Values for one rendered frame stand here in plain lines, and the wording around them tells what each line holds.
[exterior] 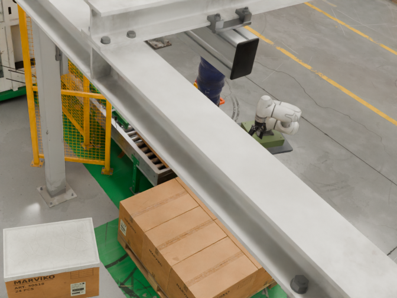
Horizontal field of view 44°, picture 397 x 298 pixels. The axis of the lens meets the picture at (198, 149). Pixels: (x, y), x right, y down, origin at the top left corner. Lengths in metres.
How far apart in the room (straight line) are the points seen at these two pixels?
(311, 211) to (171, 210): 3.55
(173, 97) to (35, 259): 2.55
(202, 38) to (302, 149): 4.89
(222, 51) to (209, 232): 3.03
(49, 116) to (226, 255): 1.94
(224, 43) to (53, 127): 3.35
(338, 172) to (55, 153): 3.29
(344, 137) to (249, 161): 5.79
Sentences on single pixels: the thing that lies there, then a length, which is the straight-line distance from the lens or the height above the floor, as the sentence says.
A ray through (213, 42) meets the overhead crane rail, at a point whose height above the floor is 3.16.
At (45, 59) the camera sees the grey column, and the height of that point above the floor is 1.63.
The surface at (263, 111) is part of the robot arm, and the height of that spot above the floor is 1.73.
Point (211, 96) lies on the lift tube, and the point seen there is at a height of 1.53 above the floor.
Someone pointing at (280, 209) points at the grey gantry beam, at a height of 3.22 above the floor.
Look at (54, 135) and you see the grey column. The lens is 4.69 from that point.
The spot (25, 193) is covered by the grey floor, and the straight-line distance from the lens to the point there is 5.32.
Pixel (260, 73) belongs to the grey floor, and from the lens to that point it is 7.49.
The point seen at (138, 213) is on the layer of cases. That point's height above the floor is 0.54.
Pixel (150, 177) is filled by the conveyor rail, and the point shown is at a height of 0.46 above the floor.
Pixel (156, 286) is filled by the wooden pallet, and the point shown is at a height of 0.08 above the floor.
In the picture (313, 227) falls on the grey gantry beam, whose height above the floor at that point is 3.22.
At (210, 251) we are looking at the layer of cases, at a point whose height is 0.54.
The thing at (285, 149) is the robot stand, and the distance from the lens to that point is 4.99.
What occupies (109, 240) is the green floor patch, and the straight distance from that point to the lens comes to 4.87.
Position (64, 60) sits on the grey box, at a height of 1.61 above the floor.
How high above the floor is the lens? 3.86
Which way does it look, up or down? 41 degrees down
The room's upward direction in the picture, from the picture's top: 11 degrees clockwise
